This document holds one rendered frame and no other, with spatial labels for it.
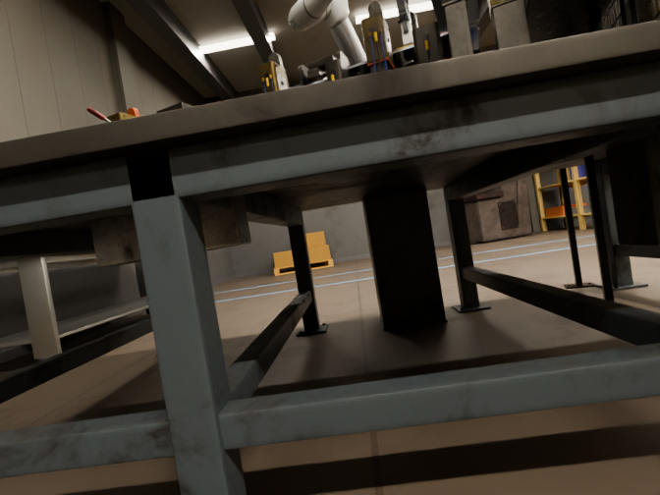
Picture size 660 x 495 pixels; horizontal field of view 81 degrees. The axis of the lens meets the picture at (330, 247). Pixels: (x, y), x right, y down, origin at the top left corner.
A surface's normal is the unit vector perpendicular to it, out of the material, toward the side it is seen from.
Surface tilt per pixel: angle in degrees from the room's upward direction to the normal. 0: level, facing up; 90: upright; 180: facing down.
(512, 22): 90
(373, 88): 90
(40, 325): 90
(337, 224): 90
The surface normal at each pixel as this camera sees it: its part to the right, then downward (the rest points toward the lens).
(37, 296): -0.07, 0.04
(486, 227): 0.14, 0.00
